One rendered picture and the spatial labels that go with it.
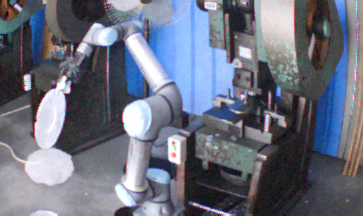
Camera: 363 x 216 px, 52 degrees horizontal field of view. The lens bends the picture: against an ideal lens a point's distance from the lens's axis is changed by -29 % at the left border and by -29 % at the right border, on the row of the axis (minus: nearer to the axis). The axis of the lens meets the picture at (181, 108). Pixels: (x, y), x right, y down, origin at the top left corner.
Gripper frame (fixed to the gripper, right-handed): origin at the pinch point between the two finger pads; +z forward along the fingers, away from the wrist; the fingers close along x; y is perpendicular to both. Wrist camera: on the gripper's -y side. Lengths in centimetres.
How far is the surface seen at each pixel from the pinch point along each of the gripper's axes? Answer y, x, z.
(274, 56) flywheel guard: 64, 39, -58
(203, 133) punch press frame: 14, 86, -28
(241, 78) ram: 28, 75, -57
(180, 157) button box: 9, 86, -12
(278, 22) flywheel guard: 69, 25, -69
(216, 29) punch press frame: 14, 56, -73
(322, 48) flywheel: 67, 85, -98
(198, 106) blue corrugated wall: -98, 217, -81
